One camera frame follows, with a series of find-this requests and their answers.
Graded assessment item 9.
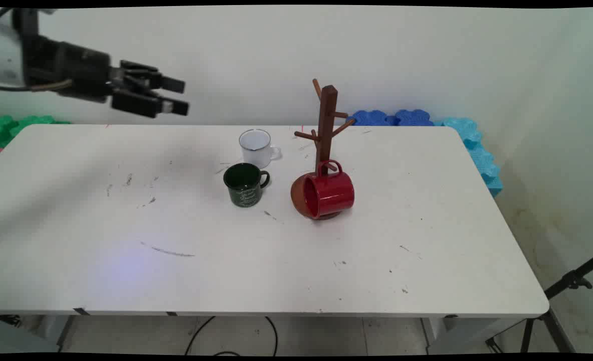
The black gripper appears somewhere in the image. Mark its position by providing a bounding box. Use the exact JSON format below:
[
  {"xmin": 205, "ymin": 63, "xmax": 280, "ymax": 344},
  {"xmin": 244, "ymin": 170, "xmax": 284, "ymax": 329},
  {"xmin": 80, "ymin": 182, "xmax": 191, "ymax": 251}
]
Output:
[{"xmin": 36, "ymin": 38, "xmax": 190, "ymax": 119}]

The red enamel mug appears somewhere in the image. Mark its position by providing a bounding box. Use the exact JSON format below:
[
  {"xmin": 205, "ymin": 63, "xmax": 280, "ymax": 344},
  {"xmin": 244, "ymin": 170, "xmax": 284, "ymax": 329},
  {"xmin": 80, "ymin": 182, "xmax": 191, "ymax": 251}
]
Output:
[{"xmin": 304, "ymin": 159, "xmax": 355, "ymax": 220}]

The white enamel mug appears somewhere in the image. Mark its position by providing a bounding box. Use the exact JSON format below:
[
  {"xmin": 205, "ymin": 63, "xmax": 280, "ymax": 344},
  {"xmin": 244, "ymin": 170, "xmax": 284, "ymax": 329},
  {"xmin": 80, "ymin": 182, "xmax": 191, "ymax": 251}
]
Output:
[{"xmin": 239, "ymin": 129, "xmax": 282, "ymax": 169}]

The green foam mat tile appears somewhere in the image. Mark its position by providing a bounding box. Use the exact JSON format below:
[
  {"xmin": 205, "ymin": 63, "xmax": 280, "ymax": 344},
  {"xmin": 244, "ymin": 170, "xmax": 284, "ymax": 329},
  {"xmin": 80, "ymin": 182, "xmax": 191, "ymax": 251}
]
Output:
[{"xmin": 0, "ymin": 115, "xmax": 71, "ymax": 149}]

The dark green enamel mug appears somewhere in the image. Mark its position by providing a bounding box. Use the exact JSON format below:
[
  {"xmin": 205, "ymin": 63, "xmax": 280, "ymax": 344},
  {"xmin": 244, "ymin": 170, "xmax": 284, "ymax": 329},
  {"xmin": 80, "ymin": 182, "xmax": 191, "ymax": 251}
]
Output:
[{"xmin": 223, "ymin": 162, "xmax": 271, "ymax": 208}]

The brown wooden mug tree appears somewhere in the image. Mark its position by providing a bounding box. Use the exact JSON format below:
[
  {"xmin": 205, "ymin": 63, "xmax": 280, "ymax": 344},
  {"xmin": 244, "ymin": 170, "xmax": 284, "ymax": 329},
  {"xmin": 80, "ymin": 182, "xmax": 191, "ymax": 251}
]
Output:
[{"xmin": 291, "ymin": 78, "xmax": 355, "ymax": 222}]

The blue foam mat tile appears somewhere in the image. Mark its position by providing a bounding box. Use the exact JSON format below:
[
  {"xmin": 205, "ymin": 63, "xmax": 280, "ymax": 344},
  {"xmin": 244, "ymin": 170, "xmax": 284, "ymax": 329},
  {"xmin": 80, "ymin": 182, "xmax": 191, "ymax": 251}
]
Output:
[
  {"xmin": 394, "ymin": 109, "xmax": 435, "ymax": 127},
  {"xmin": 346, "ymin": 110, "xmax": 396, "ymax": 127}
]

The grey table leg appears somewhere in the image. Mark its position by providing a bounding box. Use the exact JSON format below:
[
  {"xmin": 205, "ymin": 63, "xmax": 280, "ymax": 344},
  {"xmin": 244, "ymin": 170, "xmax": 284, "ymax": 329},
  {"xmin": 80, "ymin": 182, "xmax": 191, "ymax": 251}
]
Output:
[{"xmin": 55, "ymin": 316, "xmax": 77, "ymax": 352}]

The cyan foam mat tile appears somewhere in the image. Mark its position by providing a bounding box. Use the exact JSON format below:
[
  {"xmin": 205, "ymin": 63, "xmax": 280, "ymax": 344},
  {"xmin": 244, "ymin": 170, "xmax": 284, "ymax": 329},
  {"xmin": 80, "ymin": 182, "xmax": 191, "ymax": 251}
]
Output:
[{"xmin": 433, "ymin": 117, "xmax": 503, "ymax": 198}]

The black tripod stand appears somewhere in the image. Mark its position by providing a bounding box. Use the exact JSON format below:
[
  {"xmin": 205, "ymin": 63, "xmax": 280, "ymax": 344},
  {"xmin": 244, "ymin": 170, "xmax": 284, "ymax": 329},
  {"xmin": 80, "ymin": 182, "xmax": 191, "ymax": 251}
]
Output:
[{"xmin": 486, "ymin": 251, "xmax": 593, "ymax": 354}]

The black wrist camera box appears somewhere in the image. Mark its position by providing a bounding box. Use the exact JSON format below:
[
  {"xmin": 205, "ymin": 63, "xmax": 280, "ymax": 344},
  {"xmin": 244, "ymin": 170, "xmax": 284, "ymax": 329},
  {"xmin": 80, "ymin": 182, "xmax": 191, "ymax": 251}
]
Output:
[{"xmin": 12, "ymin": 8, "xmax": 40, "ymax": 38}]

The black floor cable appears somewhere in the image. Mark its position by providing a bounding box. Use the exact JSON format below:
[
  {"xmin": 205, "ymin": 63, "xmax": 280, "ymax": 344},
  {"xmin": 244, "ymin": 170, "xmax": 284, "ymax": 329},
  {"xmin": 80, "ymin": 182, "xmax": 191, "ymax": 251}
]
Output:
[{"xmin": 184, "ymin": 316, "xmax": 279, "ymax": 356}]

